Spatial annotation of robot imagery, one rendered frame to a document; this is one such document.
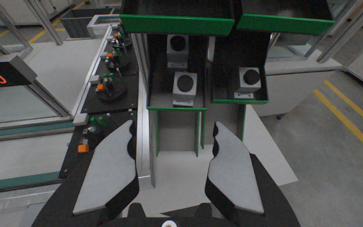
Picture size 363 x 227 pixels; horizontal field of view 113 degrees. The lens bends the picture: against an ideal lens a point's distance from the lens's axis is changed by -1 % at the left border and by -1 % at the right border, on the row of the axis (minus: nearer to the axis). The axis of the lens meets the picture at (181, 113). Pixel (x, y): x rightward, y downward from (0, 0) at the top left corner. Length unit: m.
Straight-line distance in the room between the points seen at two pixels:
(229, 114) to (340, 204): 1.81
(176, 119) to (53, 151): 0.51
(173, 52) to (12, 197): 0.63
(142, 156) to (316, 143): 2.17
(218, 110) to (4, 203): 0.70
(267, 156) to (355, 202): 1.63
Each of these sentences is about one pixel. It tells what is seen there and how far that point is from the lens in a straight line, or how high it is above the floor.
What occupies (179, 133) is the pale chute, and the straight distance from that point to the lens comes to 0.43.
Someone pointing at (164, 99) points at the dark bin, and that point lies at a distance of 0.30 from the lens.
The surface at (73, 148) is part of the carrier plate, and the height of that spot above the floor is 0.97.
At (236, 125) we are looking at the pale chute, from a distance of 0.49.
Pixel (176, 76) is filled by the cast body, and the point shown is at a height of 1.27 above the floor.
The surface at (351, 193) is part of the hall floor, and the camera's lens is 2.29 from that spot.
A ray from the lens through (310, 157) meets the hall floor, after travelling 2.16.
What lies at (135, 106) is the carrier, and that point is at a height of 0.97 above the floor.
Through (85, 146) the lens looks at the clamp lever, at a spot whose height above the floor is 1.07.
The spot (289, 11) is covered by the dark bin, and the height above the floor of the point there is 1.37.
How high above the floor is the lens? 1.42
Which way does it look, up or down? 53 degrees down
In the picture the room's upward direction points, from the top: 4 degrees clockwise
